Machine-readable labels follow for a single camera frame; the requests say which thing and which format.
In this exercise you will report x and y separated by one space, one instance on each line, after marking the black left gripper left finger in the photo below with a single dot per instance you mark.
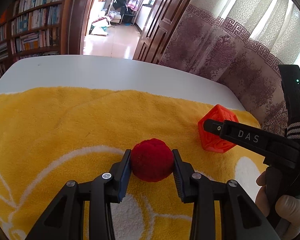
64 216

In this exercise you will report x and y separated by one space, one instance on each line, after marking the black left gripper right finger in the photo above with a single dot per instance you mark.
214 201

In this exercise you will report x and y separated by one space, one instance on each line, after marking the red-orange toy cube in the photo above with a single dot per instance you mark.
210 128

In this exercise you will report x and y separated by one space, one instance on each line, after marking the red pompom ball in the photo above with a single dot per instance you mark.
151 160

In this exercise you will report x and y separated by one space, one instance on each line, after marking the gloved right hand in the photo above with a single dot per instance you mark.
287 207

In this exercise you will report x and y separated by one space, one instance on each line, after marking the yellow white towel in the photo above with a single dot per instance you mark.
49 136

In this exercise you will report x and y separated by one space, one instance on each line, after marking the patterned purple curtain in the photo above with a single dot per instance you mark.
240 44

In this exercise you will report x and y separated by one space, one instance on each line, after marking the dark wooden door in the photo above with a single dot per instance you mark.
160 25

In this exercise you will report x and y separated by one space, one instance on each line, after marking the wooden bookshelf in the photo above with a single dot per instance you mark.
30 28

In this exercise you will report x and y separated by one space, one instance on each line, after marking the wooden door frame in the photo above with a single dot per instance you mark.
74 26

